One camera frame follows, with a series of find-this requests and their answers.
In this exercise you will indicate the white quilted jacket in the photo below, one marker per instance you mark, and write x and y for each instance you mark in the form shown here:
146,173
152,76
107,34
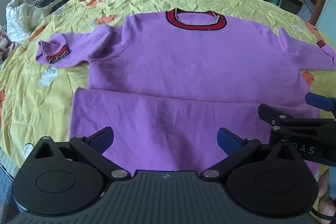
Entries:
17,16

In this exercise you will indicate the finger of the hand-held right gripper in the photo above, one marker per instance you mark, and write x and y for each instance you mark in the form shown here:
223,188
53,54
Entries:
302,123
320,102

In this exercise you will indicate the white wardrobe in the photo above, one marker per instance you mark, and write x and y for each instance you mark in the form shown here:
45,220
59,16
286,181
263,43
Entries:
329,8

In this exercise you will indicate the purple sweater with red trim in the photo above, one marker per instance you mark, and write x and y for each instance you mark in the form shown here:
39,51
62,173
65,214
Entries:
183,69

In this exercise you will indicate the checked cloth basket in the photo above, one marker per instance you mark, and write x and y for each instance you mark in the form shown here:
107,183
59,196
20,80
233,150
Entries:
305,10

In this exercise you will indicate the person's right hand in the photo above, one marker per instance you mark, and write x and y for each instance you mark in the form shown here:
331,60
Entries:
324,187

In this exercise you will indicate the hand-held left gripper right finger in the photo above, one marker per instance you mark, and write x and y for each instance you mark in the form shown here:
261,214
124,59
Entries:
228,139

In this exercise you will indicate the pale floral cloth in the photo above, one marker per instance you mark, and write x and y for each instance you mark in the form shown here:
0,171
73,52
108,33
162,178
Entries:
4,43

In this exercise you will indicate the yellow printed blanket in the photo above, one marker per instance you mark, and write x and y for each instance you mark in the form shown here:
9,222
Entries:
118,3

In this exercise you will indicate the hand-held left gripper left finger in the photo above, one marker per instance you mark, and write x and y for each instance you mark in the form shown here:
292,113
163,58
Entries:
101,139

